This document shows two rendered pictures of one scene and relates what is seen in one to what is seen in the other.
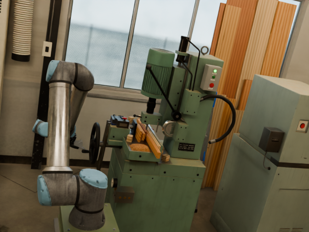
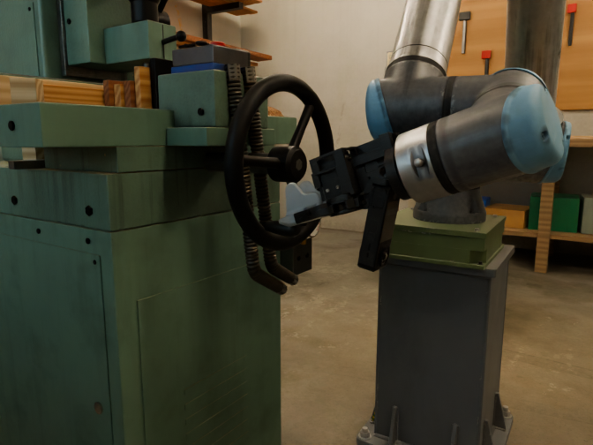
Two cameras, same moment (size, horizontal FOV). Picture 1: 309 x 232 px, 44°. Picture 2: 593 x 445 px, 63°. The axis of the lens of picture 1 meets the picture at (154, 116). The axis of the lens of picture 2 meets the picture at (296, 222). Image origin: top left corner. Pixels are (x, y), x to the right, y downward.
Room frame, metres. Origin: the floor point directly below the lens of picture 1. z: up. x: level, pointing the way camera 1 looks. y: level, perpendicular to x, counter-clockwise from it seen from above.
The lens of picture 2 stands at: (2.88, 1.01, 0.85)
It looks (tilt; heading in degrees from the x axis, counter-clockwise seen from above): 10 degrees down; 232
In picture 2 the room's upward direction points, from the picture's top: straight up
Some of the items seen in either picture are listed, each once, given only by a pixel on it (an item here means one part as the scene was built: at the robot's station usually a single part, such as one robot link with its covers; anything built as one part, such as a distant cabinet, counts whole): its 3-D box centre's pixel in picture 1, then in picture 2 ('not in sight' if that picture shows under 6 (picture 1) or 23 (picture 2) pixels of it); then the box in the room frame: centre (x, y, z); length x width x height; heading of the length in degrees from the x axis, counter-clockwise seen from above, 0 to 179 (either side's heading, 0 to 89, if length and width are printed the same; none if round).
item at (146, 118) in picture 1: (151, 119); (140, 49); (2.50, 0.02, 1.03); 0.14 x 0.07 x 0.09; 108
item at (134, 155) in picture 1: (128, 137); (182, 128); (2.48, 0.14, 0.87); 0.61 x 0.30 x 0.06; 18
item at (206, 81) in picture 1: (211, 78); not in sight; (2.46, -0.31, 1.40); 0.10 x 0.06 x 0.16; 108
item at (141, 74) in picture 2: (136, 130); (182, 93); (2.45, 0.10, 0.94); 0.21 x 0.01 x 0.08; 18
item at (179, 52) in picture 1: (183, 49); not in sight; (2.54, -0.10, 1.54); 0.08 x 0.08 x 0.17; 18
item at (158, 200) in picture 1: (146, 204); (127, 353); (2.54, -0.08, 0.36); 0.58 x 0.45 x 0.71; 108
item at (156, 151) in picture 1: (147, 136); (171, 105); (2.44, 0.02, 0.92); 0.62 x 0.02 x 0.04; 18
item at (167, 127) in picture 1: (170, 128); not in sight; (2.42, -0.12, 1.02); 0.12 x 0.03 x 0.12; 108
